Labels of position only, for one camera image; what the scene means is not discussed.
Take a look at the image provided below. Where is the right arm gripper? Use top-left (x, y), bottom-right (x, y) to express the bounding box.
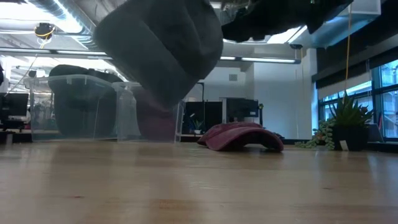
top-left (221, 0), bottom-right (312, 44)

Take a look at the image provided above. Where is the grey baseball cap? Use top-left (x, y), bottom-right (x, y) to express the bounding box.
top-left (93, 0), bottom-right (224, 110)
top-left (48, 64), bottom-right (124, 94)
top-left (53, 90), bottom-right (119, 138)

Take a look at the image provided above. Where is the maroon baseball cap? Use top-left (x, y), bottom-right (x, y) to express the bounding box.
top-left (131, 86), bottom-right (179, 142)
top-left (197, 121), bottom-right (285, 153)

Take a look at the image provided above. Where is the linear ceiling light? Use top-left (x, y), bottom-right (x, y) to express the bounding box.
top-left (0, 47), bottom-right (113, 60)
top-left (220, 55), bottom-right (301, 65)

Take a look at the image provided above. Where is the black computer monitor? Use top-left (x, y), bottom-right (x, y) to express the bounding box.
top-left (226, 98), bottom-right (260, 124)
top-left (0, 92), bottom-right (30, 118)

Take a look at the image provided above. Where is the trailing green succulent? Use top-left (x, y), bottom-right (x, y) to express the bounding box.
top-left (294, 119), bottom-right (336, 151)

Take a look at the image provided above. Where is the spiky plant in black pot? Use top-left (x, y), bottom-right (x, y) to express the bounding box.
top-left (328, 92), bottom-right (375, 152)

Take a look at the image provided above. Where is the clear plastic bin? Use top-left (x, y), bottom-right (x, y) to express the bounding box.
top-left (24, 73), bottom-right (126, 142)
top-left (111, 81), bottom-right (185, 144)

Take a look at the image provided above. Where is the ceiling duct box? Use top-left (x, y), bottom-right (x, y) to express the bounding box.
top-left (287, 0), bottom-right (382, 49)

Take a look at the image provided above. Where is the yellow hanging cable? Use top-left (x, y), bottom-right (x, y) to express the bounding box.
top-left (343, 4), bottom-right (353, 105)

